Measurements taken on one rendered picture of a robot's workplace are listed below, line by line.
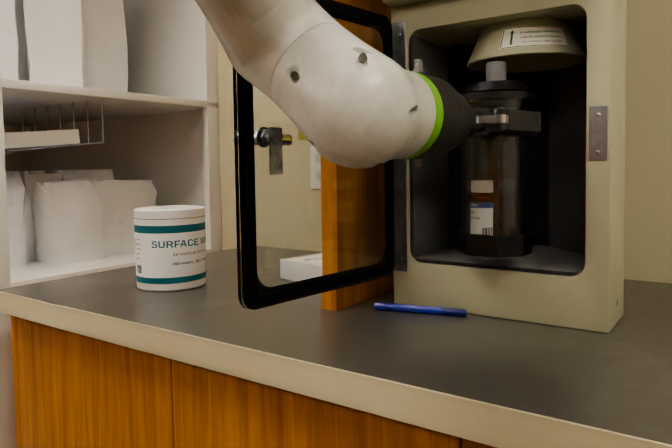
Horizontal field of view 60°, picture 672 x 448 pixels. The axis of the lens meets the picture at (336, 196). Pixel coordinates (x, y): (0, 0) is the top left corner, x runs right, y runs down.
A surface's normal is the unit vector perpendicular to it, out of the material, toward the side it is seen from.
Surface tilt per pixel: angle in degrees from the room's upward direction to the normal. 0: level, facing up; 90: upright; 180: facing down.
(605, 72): 90
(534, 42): 66
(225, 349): 90
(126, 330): 90
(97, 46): 92
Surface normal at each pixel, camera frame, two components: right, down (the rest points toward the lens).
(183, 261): 0.54, 0.04
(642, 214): -0.57, 0.05
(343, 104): -0.25, 0.04
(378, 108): 0.25, 0.09
